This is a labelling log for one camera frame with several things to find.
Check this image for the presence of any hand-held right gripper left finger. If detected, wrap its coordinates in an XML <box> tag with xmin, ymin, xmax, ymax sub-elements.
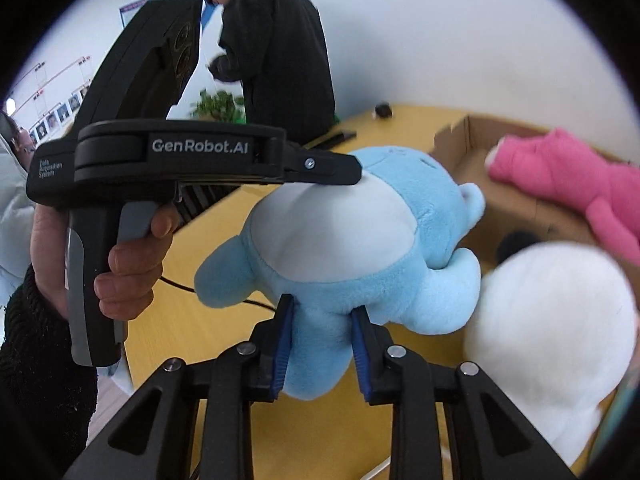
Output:
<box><xmin>62</xmin><ymin>294</ymin><xmax>296</xmax><ymax>480</ymax></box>

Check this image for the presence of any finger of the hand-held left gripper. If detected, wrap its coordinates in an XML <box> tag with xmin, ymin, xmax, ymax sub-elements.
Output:
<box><xmin>285</xmin><ymin>142</ymin><xmax>362</xmax><ymax>186</ymax></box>

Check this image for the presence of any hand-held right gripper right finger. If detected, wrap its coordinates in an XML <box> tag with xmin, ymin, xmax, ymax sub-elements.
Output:
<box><xmin>350</xmin><ymin>307</ymin><xmax>576</xmax><ymax>480</ymax></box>

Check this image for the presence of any blue and white plush toy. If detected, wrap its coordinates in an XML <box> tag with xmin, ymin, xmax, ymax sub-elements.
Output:
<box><xmin>194</xmin><ymin>146</ymin><xmax>487</xmax><ymax>401</ymax></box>

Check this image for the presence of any cardboard box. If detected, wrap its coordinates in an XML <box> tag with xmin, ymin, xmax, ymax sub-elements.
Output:
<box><xmin>431</xmin><ymin>114</ymin><xmax>640</xmax><ymax>271</ymax></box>

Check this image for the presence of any large white plush toy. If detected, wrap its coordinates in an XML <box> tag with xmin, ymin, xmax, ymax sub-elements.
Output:
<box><xmin>462</xmin><ymin>242</ymin><xmax>638</xmax><ymax>468</ymax></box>

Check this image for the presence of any pink plush toy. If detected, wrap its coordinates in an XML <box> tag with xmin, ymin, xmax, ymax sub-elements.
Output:
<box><xmin>486</xmin><ymin>128</ymin><xmax>640</xmax><ymax>266</ymax></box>

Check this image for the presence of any person's left forearm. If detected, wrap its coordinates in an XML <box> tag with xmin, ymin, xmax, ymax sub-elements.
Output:
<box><xmin>0</xmin><ymin>265</ymin><xmax>98</xmax><ymax>480</ymax></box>

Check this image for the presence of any person's left hand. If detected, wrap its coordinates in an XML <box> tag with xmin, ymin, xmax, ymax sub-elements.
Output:
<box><xmin>32</xmin><ymin>205</ymin><xmax>176</xmax><ymax>322</ymax></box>

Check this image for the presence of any black smartphone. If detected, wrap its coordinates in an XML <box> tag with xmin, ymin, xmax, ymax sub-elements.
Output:
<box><xmin>305</xmin><ymin>130</ymin><xmax>358</xmax><ymax>150</ymax></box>

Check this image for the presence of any green potted plant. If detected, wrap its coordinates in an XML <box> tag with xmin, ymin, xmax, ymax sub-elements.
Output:
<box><xmin>190</xmin><ymin>89</ymin><xmax>247</xmax><ymax>125</ymax></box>

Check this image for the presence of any row of wall photos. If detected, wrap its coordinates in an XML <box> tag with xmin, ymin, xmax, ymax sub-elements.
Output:
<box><xmin>27</xmin><ymin>80</ymin><xmax>91</xmax><ymax>146</ymax></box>

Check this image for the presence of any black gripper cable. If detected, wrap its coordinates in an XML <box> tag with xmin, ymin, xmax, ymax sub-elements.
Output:
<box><xmin>162</xmin><ymin>275</ymin><xmax>276</xmax><ymax>311</ymax></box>

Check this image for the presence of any blue framed wall notice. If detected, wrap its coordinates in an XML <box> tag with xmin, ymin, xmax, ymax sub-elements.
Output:
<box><xmin>119</xmin><ymin>0</ymin><xmax>158</xmax><ymax>31</ymax></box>

